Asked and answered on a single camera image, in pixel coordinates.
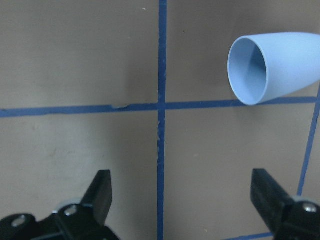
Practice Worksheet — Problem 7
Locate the pale blue cup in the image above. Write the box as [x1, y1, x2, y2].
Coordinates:
[227, 32, 320, 106]

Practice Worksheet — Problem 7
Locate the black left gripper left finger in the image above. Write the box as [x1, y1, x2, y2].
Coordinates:
[55, 170, 112, 240]

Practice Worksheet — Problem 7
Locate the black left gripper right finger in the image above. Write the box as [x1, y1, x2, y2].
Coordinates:
[250, 168, 320, 240]

